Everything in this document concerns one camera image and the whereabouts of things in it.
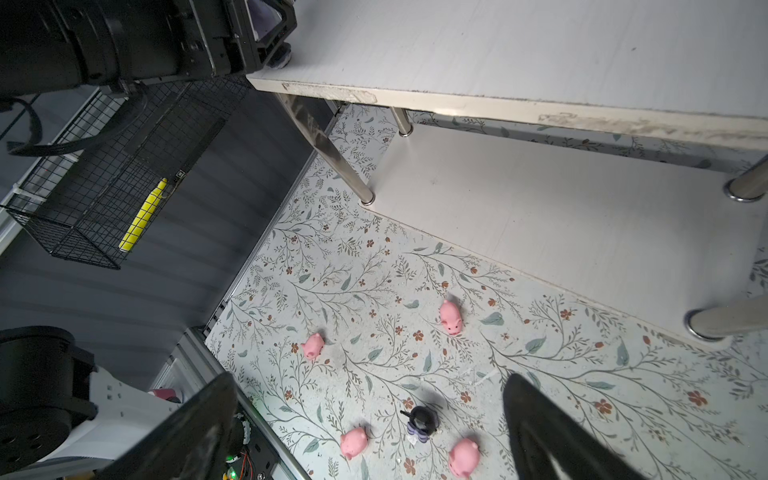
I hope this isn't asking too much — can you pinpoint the pink pig toy top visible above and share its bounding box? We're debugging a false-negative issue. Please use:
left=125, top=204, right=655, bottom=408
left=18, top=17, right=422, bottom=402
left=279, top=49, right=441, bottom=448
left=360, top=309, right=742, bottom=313
left=439, top=299, right=464, bottom=336

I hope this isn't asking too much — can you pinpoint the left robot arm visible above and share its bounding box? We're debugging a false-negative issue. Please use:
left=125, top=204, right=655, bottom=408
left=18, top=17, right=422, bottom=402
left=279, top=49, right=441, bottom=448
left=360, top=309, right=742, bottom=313
left=1, top=1, right=297, bottom=476

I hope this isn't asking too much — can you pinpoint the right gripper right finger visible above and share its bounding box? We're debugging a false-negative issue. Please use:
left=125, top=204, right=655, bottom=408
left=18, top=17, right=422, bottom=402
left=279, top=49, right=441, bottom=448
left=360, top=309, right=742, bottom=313
left=502, top=374, right=642, bottom=479

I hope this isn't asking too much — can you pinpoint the pink tape roll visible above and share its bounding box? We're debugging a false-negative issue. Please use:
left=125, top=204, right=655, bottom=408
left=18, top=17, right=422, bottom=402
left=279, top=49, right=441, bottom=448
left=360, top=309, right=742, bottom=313
left=148, top=388, right=183, bottom=404

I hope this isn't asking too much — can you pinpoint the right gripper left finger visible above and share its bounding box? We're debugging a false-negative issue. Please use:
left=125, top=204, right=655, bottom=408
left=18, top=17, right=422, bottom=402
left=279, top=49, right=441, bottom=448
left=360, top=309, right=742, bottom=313
left=96, top=372, right=238, bottom=480

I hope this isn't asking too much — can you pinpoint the black purple toy near markers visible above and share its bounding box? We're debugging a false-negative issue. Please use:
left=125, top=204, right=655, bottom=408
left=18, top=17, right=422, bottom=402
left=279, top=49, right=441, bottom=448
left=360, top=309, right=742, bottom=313
left=400, top=406, right=439, bottom=443

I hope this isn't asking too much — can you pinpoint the white two-tier shelf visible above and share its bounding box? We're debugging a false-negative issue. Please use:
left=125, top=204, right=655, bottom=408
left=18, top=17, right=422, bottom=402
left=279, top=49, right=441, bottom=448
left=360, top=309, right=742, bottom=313
left=250, top=1, right=767, bottom=348

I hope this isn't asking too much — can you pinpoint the pink pig toy bottom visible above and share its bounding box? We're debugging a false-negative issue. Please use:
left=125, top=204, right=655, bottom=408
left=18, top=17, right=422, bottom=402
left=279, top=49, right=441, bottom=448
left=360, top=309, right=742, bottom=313
left=340, top=427, right=368, bottom=460

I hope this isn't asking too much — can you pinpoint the pink pig toy left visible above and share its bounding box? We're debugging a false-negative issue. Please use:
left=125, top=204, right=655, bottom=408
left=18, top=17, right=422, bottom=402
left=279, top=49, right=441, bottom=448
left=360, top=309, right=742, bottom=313
left=301, top=332, right=325, bottom=362

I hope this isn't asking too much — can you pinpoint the pink pig toy centre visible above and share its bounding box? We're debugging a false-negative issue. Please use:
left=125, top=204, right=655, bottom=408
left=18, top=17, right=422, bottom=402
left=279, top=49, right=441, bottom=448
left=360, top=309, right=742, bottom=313
left=448, top=438, right=480, bottom=479

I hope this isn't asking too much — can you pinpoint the pink pig toy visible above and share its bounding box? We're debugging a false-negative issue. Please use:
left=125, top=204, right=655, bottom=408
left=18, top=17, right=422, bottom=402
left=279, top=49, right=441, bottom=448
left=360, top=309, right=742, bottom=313
left=448, top=438, right=480, bottom=479
left=340, top=427, right=368, bottom=460
left=301, top=332, right=325, bottom=362
left=439, top=299, right=464, bottom=336

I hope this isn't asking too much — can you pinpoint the black wire wall basket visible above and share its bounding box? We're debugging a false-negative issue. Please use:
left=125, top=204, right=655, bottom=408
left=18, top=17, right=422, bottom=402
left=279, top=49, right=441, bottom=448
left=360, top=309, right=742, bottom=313
left=1, top=76, right=249, bottom=269

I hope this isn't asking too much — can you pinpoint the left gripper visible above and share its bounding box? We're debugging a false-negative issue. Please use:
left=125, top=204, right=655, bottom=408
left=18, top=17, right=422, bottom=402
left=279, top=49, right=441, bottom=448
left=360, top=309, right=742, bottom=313
left=174, top=0, right=297, bottom=78

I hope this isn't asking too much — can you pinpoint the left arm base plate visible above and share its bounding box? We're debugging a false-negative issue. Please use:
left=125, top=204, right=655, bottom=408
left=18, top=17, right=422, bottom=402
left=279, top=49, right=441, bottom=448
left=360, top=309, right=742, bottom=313
left=222, top=413, right=279, bottom=480

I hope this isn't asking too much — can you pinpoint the yellow marker in basket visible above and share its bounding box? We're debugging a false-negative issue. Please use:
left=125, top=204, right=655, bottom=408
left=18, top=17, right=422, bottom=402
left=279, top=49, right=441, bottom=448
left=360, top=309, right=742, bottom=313
left=119, top=178, right=168, bottom=252

